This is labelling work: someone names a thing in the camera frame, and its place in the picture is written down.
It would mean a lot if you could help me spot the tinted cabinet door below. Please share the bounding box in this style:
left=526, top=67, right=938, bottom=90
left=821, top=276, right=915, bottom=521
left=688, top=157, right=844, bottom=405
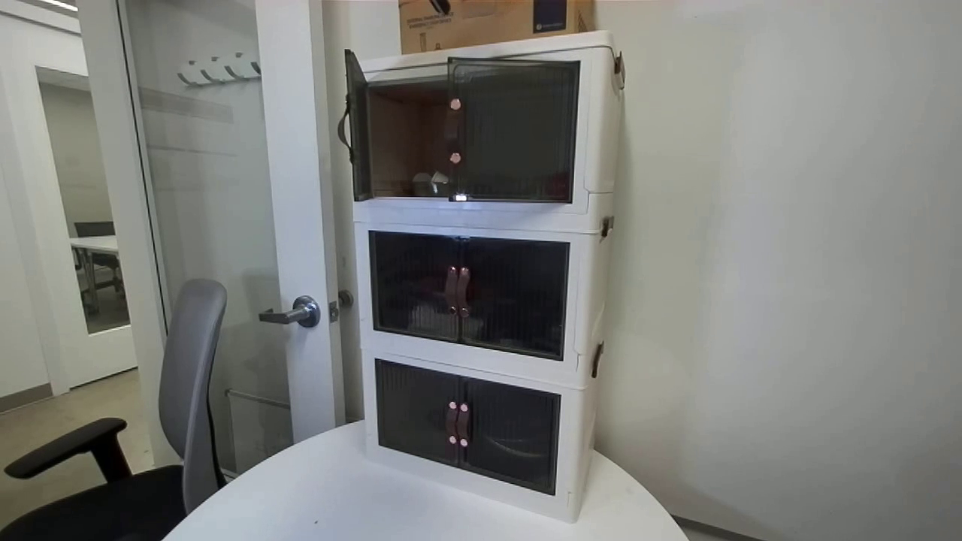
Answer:
left=372, top=359, right=462, bottom=469
left=456, top=239, right=572, bottom=363
left=454, top=373, right=564, bottom=499
left=445, top=54, right=584, bottom=207
left=368, top=232, right=462, bottom=346
left=343, top=45, right=375, bottom=206

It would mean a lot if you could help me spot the small white object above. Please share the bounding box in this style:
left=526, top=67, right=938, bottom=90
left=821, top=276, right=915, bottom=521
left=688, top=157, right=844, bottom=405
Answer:
left=412, top=169, right=454, bottom=198

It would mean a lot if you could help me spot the white stacked storage cabinet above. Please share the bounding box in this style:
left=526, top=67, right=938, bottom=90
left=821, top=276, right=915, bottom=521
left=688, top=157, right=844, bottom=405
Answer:
left=343, top=27, right=624, bottom=522

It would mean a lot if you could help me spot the white room door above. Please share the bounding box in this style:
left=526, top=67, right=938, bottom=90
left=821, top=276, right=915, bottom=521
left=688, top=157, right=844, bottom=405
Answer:
left=79, top=0, right=343, bottom=474

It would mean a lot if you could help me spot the brown cardboard box with labels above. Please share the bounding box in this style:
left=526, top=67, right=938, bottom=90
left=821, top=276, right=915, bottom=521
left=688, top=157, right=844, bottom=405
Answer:
left=396, top=0, right=600, bottom=58

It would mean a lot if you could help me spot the gray mesh office chair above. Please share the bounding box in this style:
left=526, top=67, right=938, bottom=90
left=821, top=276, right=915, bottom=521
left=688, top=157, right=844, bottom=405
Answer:
left=0, top=276, right=232, bottom=541

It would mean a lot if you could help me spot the white coat hook rack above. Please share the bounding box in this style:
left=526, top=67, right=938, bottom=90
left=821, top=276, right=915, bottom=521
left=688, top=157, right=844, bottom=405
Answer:
left=174, top=51, right=268, bottom=90

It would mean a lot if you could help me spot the white office desk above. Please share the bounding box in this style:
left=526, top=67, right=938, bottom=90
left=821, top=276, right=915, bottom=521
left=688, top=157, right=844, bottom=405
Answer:
left=70, top=221, right=131, bottom=335

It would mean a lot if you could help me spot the silver door handle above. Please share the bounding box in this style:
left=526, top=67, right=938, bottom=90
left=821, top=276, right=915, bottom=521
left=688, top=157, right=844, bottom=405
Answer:
left=254, top=294, right=323, bottom=332

